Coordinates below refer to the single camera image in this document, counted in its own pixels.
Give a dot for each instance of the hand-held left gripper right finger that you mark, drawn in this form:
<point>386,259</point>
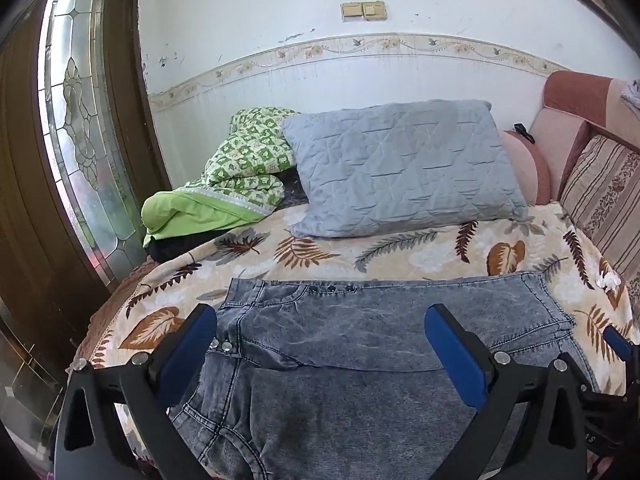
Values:
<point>452,355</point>

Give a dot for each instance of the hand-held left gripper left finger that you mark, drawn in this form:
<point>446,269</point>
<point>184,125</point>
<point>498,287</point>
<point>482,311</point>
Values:
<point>187,355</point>

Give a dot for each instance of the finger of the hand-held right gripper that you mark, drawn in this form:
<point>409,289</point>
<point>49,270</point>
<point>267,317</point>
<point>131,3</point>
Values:
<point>619,344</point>

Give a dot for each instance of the grey washed denim pants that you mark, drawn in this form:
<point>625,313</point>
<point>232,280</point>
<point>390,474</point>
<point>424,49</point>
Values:
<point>350,335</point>

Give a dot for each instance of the leaf print blanket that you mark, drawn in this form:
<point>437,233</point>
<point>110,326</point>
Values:
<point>425,255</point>

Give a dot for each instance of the striped floral cushion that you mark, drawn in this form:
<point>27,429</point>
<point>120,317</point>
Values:
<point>605,195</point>

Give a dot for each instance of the grey quilted pillow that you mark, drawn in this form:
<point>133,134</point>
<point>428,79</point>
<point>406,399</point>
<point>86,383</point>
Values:
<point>400,170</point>

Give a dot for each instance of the green patterned quilt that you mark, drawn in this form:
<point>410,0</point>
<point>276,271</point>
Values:
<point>240,160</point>

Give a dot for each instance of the pink bolster cushion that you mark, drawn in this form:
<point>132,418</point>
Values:
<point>525,165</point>

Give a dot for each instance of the small black object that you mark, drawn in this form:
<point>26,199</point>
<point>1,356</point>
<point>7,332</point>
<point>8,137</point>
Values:
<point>523,131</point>

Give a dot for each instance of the white cloth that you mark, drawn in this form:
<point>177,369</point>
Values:
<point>632,94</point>

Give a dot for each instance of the wooden door with stained glass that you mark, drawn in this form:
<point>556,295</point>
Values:
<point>30,160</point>

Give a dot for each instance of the pink sofa backrest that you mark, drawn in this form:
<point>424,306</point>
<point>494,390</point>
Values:
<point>565,90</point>

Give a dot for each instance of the beige wall light switch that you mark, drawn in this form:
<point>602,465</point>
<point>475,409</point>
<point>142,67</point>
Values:
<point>352,10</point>
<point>374,10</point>

